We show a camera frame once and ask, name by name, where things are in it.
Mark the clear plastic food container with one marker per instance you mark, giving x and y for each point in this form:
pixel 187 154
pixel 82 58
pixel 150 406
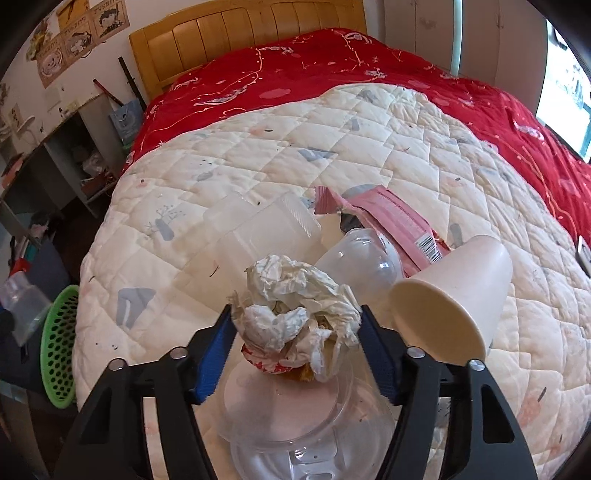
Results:
pixel 258 235

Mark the white tissue paper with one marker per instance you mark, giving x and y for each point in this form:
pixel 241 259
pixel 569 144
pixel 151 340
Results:
pixel 295 286

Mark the red printed blanket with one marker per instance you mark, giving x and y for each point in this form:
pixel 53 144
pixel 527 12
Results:
pixel 323 60

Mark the cartoon wall poster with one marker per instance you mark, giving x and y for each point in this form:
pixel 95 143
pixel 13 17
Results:
pixel 109 19
pixel 50 65
pixel 76 44

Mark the blue paper bag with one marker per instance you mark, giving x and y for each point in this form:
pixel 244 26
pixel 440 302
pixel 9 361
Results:
pixel 127 122

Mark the cream paper cup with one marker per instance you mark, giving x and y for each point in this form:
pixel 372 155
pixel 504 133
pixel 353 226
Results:
pixel 452 290

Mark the window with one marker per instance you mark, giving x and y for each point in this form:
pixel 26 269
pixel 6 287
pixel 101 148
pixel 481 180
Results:
pixel 565 92

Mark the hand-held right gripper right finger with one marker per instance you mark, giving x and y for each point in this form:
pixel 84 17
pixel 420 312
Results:
pixel 381 360

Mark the red and white wrapper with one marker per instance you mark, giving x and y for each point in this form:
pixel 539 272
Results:
pixel 259 362

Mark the black stick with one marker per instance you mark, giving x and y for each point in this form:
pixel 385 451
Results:
pixel 131 81

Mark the white pole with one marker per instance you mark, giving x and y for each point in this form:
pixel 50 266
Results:
pixel 456 37

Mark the white quilted blanket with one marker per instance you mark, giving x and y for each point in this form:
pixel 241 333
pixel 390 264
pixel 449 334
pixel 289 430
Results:
pixel 323 138

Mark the green perforated plastic basket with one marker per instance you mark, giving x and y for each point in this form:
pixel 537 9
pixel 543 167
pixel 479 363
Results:
pixel 57 350

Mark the pink snack packet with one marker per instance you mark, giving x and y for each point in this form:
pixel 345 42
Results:
pixel 392 207

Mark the clear plastic dome cup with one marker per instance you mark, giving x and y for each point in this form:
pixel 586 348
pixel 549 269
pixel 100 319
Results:
pixel 355 263

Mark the clear plastic storage box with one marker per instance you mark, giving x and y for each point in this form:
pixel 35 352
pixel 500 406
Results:
pixel 23 304

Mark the grey cubby shelf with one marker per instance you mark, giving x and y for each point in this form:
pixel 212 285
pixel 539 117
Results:
pixel 64 157

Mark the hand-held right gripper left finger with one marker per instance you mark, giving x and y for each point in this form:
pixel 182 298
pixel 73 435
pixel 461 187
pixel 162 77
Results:
pixel 216 355

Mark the wooden headboard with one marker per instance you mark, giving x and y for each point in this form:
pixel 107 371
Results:
pixel 207 41

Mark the black and white phone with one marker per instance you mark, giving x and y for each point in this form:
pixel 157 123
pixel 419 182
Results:
pixel 584 254

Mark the clear round plastic lid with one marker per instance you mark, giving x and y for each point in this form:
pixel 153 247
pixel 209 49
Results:
pixel 295 415

